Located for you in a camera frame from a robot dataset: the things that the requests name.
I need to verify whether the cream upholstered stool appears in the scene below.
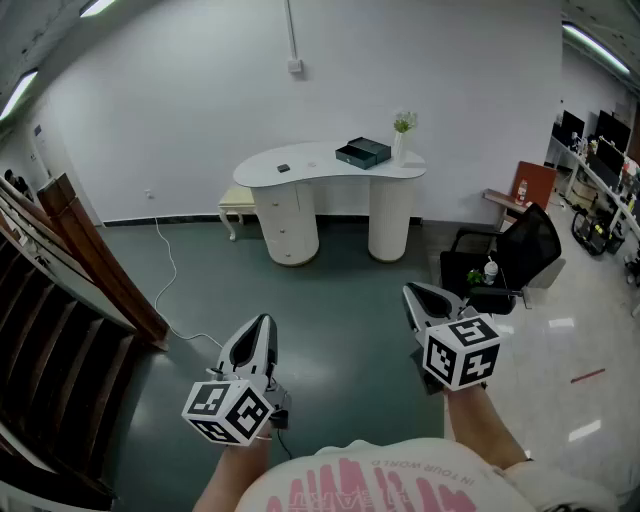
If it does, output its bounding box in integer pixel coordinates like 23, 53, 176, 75
217, 187, 259, 242

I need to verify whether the white ribbed pedestal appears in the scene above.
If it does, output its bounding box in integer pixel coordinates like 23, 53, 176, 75
367, 175, 416, 263

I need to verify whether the person's right forearm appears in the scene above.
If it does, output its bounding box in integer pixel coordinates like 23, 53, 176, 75
442, 382, 534, 471

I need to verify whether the wooden side desk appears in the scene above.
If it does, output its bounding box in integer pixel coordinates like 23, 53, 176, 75
482, 188, 531, 231

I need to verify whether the white pink-print shirt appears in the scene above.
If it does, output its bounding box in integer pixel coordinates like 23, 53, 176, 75
234, 437, 640, 512

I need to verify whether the person's left forearm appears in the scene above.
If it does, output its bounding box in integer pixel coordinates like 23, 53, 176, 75
192, 434, 274, 512

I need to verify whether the brown wooden stair railing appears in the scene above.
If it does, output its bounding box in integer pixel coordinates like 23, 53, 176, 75
0, 172, 171, 501

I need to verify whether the black office chair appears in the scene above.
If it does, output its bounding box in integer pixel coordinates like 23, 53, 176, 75
439, 202, 564, 316

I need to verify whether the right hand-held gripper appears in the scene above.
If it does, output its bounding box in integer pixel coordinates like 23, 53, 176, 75
402, 281, 503, 396

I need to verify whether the brown wooden board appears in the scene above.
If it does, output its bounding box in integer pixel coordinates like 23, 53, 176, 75
514, 160, 559, 211

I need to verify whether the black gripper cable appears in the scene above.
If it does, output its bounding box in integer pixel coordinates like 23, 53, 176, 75
273, 424, 297, 460

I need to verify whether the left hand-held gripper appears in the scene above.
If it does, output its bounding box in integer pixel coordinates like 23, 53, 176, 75
180, 313, 292, 446

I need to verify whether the white floor cable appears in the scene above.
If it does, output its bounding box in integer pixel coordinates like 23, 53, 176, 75
147, 215, 226, 351

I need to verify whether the black computer monitor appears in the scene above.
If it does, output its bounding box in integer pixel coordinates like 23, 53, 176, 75
594, 109, 634, 151
589, 139, 626, 189
559, 109, 586, 146

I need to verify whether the white wall conduit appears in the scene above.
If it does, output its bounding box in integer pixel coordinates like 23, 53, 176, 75
282, 0, 297, 61

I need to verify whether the yellow black equipment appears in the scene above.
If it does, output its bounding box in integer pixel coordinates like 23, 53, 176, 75
569, 207, 626, 256

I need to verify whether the white curved desk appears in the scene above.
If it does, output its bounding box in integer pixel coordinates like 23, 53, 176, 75
233, 140, 428, 189

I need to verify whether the cluttered long office desk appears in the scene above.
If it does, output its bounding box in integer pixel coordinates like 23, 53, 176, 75
544, 134, 640, 251

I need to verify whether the dark green jewellery box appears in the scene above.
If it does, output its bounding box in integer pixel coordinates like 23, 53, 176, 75
334, 136, 392, 171

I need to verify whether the ceiling strip light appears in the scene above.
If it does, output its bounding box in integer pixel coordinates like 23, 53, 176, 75
0, 69, 40, 121
78, 0, 119, 19
560, 20, 632, 76

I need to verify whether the white drawer pedestal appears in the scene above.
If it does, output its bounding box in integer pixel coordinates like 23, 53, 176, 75
252, 180, 320, 267

